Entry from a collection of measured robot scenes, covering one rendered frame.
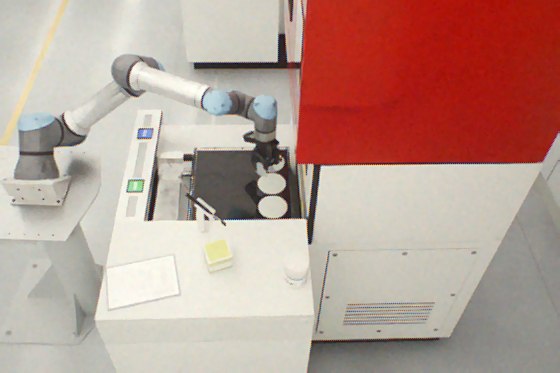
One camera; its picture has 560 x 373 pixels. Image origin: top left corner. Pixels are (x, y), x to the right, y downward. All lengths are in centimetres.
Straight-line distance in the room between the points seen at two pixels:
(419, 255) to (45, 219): 134
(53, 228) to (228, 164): 65
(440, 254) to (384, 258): 20
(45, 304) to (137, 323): 128
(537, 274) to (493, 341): 49
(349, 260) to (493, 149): 67
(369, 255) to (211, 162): 67
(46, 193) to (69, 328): 88
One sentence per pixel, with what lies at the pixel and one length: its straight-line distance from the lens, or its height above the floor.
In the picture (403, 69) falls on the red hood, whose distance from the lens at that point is 144.
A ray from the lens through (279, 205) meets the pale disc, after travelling 195.
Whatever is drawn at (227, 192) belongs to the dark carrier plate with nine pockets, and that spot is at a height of 90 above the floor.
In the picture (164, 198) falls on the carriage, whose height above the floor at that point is 88.
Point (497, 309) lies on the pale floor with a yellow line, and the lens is 297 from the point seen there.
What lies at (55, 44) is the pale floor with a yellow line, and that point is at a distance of 448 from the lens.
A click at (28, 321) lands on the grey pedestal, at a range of 291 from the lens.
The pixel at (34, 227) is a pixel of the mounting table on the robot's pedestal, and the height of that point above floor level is 82.
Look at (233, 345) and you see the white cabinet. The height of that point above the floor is 79.
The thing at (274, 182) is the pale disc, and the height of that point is 90.
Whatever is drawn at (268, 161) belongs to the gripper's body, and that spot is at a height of 103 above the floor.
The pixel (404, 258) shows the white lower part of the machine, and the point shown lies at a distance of 209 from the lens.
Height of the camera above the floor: 241
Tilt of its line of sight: 47 degrees down
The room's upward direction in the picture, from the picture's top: 2 degrees clockwise
